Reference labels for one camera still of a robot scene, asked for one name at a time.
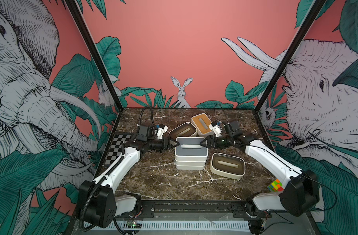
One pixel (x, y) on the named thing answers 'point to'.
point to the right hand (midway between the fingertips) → (203, 142)
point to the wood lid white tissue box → (202, 123)
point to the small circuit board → (131, 224)
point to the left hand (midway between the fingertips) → (177, 143)
